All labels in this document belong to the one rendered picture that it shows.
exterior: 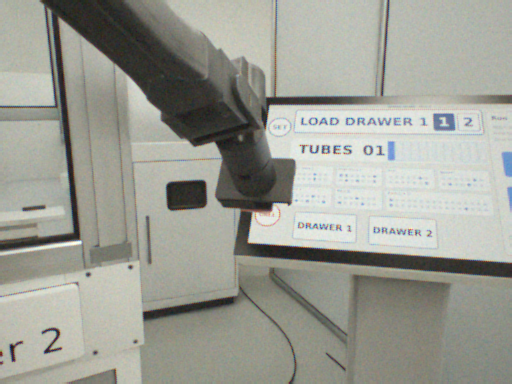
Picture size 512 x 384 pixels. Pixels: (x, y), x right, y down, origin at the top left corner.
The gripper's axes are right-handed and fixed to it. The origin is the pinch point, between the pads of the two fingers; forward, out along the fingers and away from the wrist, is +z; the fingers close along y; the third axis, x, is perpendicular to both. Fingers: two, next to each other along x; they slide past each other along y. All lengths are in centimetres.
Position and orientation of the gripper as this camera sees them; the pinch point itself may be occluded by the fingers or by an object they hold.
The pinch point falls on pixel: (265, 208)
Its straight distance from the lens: 61.4
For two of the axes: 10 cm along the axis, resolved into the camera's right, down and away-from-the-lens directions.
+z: 1.8, 4.6, 8.7
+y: -9.7, -0.5, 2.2
